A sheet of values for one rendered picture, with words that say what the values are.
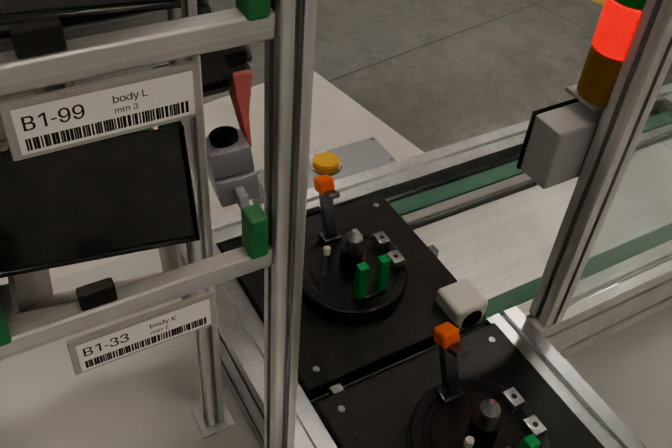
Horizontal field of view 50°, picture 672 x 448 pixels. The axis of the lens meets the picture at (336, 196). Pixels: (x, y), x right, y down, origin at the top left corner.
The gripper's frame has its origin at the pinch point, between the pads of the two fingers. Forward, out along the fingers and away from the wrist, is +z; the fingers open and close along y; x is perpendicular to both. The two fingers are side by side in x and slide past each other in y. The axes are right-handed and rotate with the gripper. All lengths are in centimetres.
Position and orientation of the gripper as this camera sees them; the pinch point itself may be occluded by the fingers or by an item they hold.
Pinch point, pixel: (225, 146)
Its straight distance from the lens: 77.6
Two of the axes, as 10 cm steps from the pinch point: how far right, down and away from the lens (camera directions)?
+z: 3.1, 9.5, -0.7
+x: -2.0, 1.3, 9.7
